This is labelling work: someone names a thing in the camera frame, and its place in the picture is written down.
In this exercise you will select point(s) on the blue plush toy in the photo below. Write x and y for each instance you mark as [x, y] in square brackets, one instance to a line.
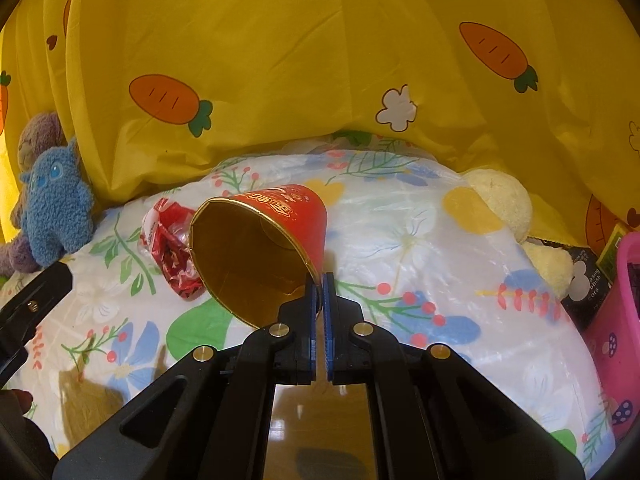
[55, 210]

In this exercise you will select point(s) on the black printed box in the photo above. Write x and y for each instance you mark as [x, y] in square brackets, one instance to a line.
[585, 285]

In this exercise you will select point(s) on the pink plastic bin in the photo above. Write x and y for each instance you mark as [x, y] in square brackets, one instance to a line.
[620, 320]

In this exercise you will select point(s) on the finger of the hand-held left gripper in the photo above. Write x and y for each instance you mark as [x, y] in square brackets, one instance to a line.
[35, 300]

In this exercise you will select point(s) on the cream plush toy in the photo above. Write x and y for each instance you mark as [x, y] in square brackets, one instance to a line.
[500, 200]

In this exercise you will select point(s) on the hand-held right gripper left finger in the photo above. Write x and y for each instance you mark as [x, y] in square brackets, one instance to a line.
[312, 310]

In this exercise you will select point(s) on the purple plush toy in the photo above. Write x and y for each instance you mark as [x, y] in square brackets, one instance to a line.
[40, 130]

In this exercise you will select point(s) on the floral transparent plastic sheet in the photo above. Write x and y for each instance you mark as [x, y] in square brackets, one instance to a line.
[400, 240]

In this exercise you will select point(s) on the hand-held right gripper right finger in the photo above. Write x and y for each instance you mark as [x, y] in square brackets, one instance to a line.
[328, 320]

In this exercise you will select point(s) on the yellow carrot print sheet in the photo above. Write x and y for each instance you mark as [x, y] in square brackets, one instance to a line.
[300, 60]

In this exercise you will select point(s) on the red wrapper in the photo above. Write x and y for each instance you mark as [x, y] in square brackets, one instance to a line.
[170, 260]

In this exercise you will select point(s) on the person's left hand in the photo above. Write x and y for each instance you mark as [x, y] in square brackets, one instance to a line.
[17, 402]

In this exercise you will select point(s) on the red paper cup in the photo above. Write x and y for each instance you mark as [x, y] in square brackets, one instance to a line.
[290, 215]

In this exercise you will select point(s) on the green and yellow box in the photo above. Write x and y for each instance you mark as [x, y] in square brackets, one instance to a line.
[612, 255]

